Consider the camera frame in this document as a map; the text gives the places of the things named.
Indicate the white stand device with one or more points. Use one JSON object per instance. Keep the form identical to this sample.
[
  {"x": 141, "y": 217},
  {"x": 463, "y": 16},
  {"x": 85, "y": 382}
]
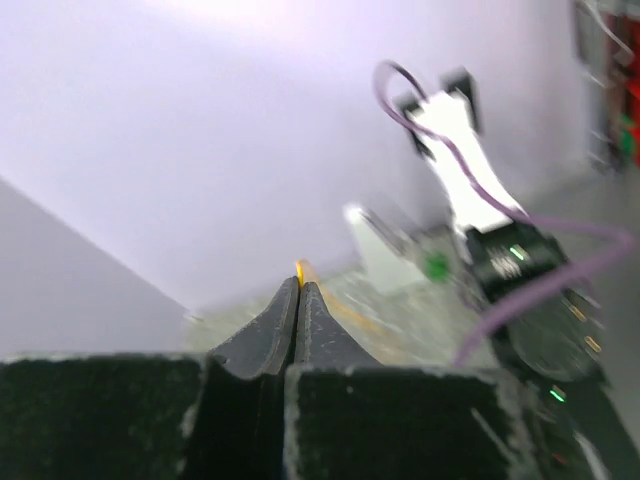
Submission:
[{"x": 392, "y": 259}]

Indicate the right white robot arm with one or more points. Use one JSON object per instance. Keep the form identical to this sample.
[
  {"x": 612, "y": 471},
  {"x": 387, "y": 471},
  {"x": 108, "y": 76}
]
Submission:
[{"x": 535, "y": 323}]

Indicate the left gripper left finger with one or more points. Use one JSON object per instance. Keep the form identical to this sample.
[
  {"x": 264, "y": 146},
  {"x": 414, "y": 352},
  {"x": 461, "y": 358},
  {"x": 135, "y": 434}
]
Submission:
[{"x": 211, "y": 415}]

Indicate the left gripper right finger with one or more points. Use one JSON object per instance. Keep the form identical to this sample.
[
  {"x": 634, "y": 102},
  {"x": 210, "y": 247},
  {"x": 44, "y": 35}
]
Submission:
[{"x": 346, "y": 416}]

